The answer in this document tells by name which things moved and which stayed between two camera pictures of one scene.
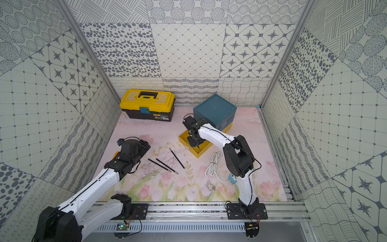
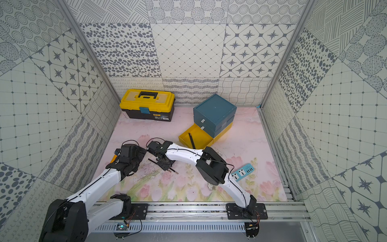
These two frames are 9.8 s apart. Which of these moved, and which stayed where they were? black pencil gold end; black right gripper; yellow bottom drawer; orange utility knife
Moved: black right gripper
Stayed: orange utility knife; black pencil gold end; yellow bottom drawer
